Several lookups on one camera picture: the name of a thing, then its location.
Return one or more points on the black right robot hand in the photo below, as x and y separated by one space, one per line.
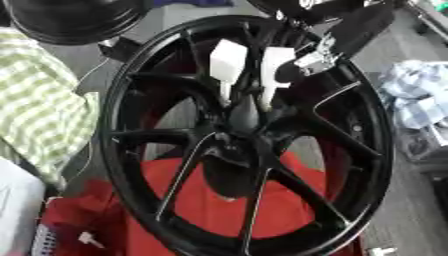
364 30

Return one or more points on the black spoked wheel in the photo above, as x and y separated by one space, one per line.
140 196

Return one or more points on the black round wheel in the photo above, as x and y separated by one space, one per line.
76 20

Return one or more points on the grey cart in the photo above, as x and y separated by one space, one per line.
433 13

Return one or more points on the blue white checked cloth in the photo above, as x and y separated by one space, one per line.
417 93

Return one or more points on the dark bag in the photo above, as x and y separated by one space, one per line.
429 146

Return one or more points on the green white checked cloth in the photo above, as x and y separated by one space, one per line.
41 100

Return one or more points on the small white connector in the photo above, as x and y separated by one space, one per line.
88 238

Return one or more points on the white sheet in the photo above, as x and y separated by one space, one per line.
17 206

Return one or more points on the black wheel stand bracket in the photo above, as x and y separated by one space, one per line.
119 49

